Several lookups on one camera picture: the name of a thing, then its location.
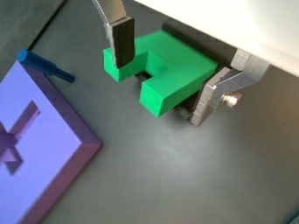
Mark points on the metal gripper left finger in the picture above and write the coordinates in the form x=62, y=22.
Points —
x=121, y=30

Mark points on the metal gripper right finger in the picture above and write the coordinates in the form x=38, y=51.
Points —
x=222, y=88

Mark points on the green U-shaped block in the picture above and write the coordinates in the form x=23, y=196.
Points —
x=178, y=70

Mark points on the purple board with cross slot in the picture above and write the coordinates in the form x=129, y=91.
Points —
x=46, y=145

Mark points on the blue hexagonal peg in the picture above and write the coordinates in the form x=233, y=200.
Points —
x=33, y=60

